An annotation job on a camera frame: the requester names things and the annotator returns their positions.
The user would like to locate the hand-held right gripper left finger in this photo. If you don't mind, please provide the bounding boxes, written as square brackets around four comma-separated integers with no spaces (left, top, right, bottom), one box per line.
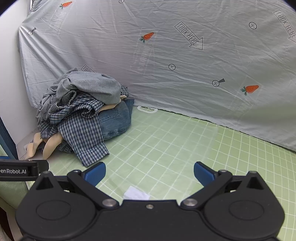
[36,162,119,209]

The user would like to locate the blue plaid shirt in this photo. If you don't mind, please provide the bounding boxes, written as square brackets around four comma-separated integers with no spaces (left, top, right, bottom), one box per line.
[40,94,110,167]

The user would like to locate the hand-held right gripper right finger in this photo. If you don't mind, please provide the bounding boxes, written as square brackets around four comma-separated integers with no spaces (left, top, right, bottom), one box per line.
[180,161,264,210]

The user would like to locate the beige garment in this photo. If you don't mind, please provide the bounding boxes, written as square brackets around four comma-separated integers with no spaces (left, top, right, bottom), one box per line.
[26,94,129,161]

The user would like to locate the grey elastic waist pants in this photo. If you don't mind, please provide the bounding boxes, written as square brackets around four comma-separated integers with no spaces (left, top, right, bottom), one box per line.
[36,68,122,123]

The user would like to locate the blue denim jeans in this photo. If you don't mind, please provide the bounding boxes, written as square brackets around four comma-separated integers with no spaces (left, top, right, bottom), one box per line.
[58,98,135,154]

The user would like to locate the dark blue board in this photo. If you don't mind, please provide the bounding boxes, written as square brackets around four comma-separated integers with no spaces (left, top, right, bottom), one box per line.
[0,116,19,161]

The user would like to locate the grey carrot print sheet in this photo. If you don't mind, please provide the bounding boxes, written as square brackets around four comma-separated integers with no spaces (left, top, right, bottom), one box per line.
[18,0,296,152]

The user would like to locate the white paper slip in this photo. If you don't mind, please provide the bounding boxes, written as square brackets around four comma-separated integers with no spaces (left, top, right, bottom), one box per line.
[123,186,150,201]

